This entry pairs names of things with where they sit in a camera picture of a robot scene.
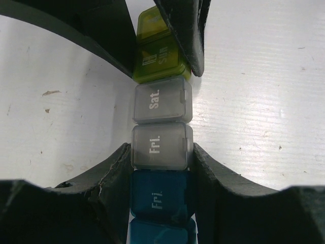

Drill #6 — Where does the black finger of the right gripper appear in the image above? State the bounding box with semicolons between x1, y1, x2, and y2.
1;0;136;77
155;0;211;76

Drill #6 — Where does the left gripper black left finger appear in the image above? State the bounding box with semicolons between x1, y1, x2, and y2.
1;143;132;243

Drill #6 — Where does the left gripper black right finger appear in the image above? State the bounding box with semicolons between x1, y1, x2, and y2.
192;144;324;243

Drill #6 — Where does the weekly pill organizer strip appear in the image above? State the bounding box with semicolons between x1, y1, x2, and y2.
130;7;197;243

